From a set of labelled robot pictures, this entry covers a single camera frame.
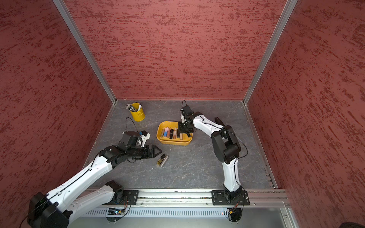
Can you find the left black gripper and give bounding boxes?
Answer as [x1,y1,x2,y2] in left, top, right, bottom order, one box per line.
[127,145,162,159]

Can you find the gold black square lipstick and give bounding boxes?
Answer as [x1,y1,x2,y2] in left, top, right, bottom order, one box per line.
[157,154,166,166]

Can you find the pink beige lip gloss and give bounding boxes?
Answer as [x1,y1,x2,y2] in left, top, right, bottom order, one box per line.
[173,127,177,139]

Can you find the black round lipstick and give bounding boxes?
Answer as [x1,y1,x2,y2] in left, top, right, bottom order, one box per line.
[169,129,174,140]

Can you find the silver cap coral lip gloss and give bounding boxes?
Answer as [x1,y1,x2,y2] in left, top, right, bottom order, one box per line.
[166,127,171,138]

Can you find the yellow plastic storage box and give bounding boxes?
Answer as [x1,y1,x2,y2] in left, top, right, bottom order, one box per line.
[156,121,193,146]

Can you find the bronze gold lipstick tube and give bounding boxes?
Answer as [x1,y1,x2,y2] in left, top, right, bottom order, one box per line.
[160,128,165,137]

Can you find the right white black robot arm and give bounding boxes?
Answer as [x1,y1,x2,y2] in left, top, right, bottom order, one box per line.
[178,105,243,203]

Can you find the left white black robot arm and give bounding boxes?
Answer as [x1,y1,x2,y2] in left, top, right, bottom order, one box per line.
[24,131,162,228]

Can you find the black rectangular block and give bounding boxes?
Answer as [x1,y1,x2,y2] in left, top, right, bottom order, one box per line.
[214,117,224,126]

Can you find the yellow metal pen cup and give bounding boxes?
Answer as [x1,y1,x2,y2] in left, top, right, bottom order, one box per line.
[131,103,145,122]

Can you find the pens in yellow cup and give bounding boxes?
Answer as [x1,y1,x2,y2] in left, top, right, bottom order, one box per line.
[125,104,138,112]

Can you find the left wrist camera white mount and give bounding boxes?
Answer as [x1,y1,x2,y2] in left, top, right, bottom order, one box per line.
[139,131,151,147]

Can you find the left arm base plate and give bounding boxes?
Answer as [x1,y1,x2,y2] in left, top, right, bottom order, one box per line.
[107,190,139,206]

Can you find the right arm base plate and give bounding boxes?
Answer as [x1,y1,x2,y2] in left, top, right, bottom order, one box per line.
[211,189,250,206]

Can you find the aluminium front rail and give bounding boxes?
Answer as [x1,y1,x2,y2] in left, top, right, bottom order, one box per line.
[132,189,291,208]

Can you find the right aluminium corner post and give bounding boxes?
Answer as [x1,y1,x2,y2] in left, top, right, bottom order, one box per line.
[243,0,298,106]

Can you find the aluminium corner post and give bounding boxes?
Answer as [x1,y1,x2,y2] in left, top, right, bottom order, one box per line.
[243,0,298,106]
[53,0,117,105]

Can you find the left aluminium corner post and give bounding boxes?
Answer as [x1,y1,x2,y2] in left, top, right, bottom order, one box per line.
[53,0,117,105]

